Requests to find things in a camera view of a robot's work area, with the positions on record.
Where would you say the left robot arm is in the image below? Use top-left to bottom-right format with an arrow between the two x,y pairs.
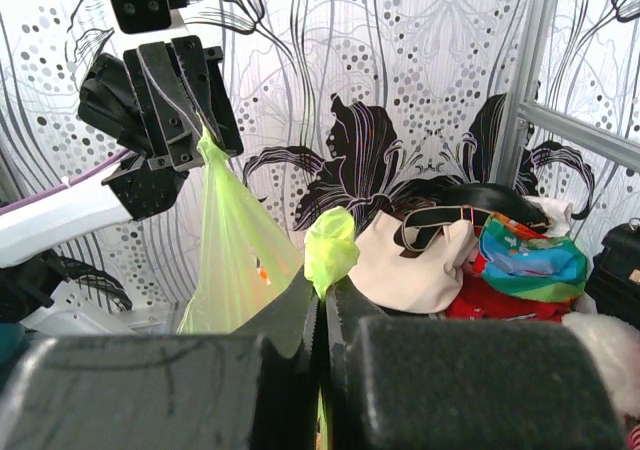
1,35 -> 244,336

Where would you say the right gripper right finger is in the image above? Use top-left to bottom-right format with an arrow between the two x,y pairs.
324,280 -> 626,449

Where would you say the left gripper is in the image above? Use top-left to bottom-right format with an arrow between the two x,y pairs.
78,36 -> 244,220

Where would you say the black leather handbag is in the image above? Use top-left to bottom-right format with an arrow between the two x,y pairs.
586,218 -> 639,328

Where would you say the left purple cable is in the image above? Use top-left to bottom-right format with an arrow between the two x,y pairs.
0,149 -> 131,216

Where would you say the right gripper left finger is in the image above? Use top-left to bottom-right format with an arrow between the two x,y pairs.
1,275 -> 319,449

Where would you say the cream canvas tote bag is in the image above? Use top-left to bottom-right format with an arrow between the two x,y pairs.
349,211 -> 477,314

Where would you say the red cloth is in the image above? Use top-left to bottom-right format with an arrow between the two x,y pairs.
444,257 -> 584,322

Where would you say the green trash bag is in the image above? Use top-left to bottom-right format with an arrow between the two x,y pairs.
175,124 -> 361,450

